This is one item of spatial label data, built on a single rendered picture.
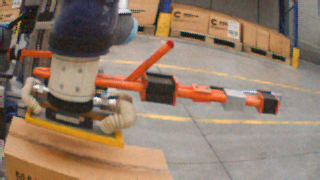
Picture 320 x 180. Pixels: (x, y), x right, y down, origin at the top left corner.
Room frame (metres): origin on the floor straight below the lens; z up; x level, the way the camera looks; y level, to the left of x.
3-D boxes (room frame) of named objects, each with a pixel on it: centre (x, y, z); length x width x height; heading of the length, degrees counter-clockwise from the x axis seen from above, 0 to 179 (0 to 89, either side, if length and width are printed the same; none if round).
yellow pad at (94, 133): (1.49, 0.24, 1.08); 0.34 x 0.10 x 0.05; 99
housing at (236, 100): (1.65, -0.21, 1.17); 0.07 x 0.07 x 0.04; 9
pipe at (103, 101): (1.58, 0.25, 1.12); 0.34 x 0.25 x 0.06; 99
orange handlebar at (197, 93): (1.73, 0.08, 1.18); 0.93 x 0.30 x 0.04; 99
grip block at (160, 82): (1.62, 0.00, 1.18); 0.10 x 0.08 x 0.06; 9
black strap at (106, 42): (1.59, 0.25, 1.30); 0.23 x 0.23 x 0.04
